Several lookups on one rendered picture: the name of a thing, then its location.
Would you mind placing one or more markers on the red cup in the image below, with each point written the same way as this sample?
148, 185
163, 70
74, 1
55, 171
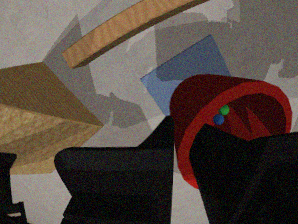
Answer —
256, 109

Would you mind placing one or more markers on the tan wooden flat bar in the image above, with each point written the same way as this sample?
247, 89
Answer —
121, 27

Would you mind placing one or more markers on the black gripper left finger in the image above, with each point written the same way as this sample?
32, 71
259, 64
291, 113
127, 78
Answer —
146, 170

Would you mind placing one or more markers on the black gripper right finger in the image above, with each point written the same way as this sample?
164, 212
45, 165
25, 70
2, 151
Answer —
228, 169

